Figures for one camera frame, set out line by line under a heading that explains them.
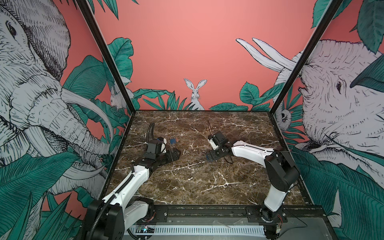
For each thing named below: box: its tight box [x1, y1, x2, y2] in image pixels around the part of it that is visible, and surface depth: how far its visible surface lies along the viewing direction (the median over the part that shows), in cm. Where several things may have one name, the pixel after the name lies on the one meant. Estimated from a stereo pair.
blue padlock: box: [170, 136, 177, 145], surface depth 106 cm
